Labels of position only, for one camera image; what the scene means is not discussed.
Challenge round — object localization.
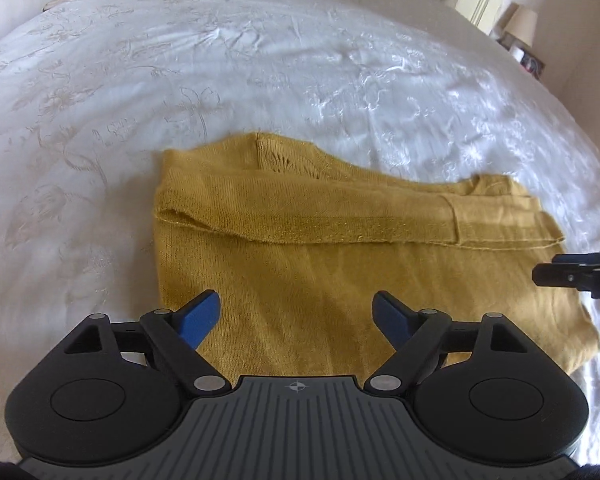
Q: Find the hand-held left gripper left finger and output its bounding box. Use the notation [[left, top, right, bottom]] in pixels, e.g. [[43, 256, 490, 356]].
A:
[[62, 289, 233, 395]]

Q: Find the yellow knit sweater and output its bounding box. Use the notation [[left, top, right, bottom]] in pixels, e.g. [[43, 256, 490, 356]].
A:
[[152, 131, 600, 380]]

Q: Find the white floral bedspread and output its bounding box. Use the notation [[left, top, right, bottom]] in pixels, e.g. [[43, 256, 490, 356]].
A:
[[0, 0, 600, 466]]

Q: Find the table lamp with beige shade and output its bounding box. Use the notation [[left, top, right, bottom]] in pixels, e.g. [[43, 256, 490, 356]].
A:
[[500, 7, 539, 50]]

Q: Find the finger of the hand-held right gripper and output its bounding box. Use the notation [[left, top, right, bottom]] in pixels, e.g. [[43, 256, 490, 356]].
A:
[[532, 251, 600, 302]]

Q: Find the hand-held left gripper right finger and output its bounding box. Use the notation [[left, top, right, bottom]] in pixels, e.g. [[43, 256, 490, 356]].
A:
[[364, 290, 531, 393]]

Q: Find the dark picture frame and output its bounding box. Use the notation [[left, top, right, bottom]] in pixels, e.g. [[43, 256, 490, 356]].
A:
[[519, 52, 546, 79]]

